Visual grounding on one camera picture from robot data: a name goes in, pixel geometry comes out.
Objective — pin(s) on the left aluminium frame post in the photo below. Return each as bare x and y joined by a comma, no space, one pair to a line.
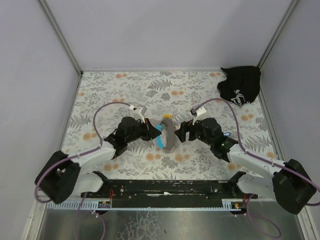
60,36

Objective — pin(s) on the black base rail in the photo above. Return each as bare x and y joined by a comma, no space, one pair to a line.
168,193

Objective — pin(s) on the right aluminium frame post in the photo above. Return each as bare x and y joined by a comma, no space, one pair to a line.
284,20

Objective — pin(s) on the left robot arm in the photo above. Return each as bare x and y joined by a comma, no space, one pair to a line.
64,175

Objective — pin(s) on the blue key tag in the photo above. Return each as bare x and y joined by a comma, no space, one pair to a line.
227,134

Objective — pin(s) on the floral table mat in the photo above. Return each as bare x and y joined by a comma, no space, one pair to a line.
102,101

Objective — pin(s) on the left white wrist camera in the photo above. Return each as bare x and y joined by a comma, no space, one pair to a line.
138,112

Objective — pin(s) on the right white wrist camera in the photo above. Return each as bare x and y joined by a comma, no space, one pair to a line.
199,114

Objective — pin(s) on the black cloth bag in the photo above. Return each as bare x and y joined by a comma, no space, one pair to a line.
241,86

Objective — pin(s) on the yellow key tag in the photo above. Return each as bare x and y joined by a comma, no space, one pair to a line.
167,116

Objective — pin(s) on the aluminium frame post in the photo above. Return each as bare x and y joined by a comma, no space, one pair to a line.
60,36
284,20

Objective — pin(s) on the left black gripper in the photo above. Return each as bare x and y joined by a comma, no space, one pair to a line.
146,128

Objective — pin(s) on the white cable duct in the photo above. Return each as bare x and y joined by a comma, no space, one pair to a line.
105,205

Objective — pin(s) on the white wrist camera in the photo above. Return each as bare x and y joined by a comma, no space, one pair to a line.
138,112
199,114

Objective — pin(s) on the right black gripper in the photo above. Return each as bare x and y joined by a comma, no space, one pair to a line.
188,132

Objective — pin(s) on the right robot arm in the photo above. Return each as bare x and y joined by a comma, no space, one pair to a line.
285,182

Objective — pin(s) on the blue keyring handle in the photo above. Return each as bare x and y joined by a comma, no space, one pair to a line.
159,142

